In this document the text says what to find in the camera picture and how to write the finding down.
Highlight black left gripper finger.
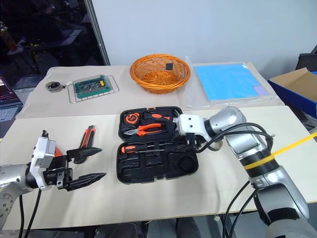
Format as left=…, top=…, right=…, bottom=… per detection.
left=65, top=172, right=107, bottom=192
left=66, top=147, right=103, bottom=165

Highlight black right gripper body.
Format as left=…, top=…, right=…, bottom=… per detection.
left=184, top=132, right=206, bottom=152

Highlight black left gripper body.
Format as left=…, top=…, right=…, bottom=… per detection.
left=43, top=155, right=74, bottom=191

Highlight black orange grip tool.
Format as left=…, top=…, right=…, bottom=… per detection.
left=141, top=112, right=173, bottom=124

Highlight black plastic tool case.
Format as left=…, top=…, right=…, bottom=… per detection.
left=116, top=106, right=200, bottom=184

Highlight orange black utility knife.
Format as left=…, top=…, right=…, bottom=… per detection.
left=78, top=125, right=98, bottom=150

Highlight thin black shaft screwdriver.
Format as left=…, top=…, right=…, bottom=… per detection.
left=145, top=141, right=175, bottom=147

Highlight orange black tape measure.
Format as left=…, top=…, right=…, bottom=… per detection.
left=123, top=112, right=141, bottom=125

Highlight orange wicker basket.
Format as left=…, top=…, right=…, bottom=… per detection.
left=129, top=54, right=192, bottom=95

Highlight blue sheet in clear sleeve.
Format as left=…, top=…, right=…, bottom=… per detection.
left=185, top=56, right=283, bottom=109

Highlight green screwdriver bit box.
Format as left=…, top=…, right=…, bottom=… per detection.
left=74, top=74, right=111, bottom=100

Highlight round metal screw tin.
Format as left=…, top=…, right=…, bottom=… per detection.
left=45, top=81, right=67, bottom=93

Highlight blue cardboard box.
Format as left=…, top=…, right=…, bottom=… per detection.
left=267, top=67, right=317, bottom=110

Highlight dark chair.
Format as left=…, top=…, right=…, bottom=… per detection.
left=295, top=44, right=317, bottom=73

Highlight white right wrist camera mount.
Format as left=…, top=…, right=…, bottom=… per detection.
left=177, top=114, right=207, bottom=140

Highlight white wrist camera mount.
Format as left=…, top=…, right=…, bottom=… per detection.
left=29, top=135, right=56, bottom=191
left=177, top=114, right=207, bottom=140

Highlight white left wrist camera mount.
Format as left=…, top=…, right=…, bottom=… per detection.
left=29, top=135, right=56, bottom=191

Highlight orange handled pliers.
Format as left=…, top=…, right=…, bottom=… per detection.
left=123, top=122, right=163, bottom=138

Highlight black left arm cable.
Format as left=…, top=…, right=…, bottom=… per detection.
left=18, top=188, right=42, bottom=238

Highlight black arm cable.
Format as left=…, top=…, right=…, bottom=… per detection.
left=195, top=122, right=276, bottom=238
left=18, top=188, right=42, bottom=238

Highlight orange black handled screwdriver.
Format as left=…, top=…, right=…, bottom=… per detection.
left=120, top=144, right=167, bottom=154

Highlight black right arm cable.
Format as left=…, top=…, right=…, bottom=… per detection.
left=195, top=122, right=276, bottom=238

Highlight metal wire rack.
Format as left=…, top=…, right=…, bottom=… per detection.
left=67, top=75, right=120, bottom=105

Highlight yellow strap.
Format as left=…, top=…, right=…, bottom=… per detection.
left=243, top=131, right=317, bottom=171

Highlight dark metal frame post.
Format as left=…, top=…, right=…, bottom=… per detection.
left=83, top=0, right=110, bottom=66

